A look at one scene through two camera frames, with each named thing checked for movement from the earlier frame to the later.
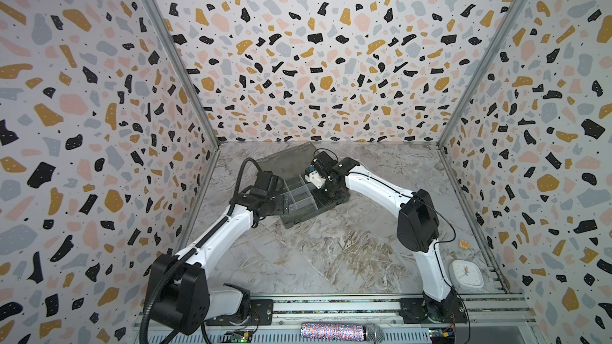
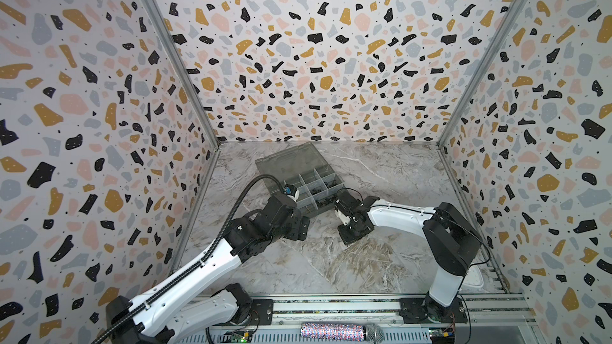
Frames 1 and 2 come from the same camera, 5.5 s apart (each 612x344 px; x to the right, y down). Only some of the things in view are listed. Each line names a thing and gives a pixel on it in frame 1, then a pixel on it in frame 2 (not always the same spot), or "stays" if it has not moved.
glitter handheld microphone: x=341 y=332 stays
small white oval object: x=464 y=274 stays
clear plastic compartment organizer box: x=307 y=201 stays
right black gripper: x=327 y=185 to x=351 y=226
